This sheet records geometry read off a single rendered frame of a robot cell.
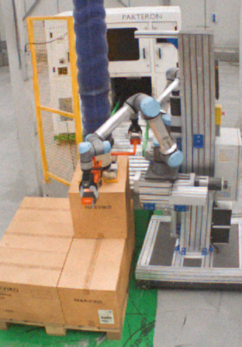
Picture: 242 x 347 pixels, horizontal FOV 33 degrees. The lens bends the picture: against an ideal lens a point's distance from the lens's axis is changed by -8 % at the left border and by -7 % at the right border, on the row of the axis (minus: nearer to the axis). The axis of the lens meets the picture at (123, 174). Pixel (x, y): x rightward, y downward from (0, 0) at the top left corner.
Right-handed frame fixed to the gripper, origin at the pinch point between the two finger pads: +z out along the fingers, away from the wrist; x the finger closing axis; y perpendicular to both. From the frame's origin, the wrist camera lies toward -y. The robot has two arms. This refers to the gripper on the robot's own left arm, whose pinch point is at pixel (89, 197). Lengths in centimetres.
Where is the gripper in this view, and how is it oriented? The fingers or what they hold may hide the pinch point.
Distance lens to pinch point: 269.6
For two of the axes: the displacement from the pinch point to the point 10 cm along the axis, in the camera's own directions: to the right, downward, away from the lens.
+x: -10.0, 0.2, 0.8
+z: 0.6, 8.9, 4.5
